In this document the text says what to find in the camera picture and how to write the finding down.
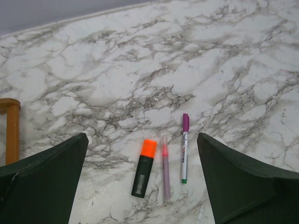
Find purple pen cap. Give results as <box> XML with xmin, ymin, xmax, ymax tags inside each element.
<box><xmin>183</xmin><ymin>113</ymin><xmax>190</xmax><ymax>132</ymax></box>

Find pink highlighter pen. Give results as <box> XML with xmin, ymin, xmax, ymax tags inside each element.
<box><xmin>162</xmin><ymin>153</ymin><xmax>171</xmax><ymax>203</ymax></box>

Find black orange highlighter pen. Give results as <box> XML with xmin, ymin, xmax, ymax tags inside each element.
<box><xmin>131</xmin><ymin>155</ymin><xmax>154</xmax><ymax>198</ymax></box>

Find orange highlighter cap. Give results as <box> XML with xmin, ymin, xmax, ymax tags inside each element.
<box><xmin>140</xmin><ymin>139</ymin><xmax>157</xmax><ymax>158</ymax></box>

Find orange wooden rack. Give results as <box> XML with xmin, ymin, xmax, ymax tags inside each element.
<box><xmin>0</xmin><ymin>98</ymin><xmax>21</xmax><ymax>165</ymax></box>

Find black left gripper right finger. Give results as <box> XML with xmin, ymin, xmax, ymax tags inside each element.
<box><xmin>197</xmin><ymin>133</ymin><xmax>299</xmax><ymax>224</ymax></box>

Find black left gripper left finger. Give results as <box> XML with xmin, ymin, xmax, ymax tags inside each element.
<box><xmin>0</xmin><ymin>133</ymin><xmax>89</xmax><ymax>224</ymax></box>

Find clear pink highlighter cap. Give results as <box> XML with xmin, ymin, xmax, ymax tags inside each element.
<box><xmin>161</xmin><ymin>136</ymin><xmax>169</xmax><ymax>157</ymax></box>

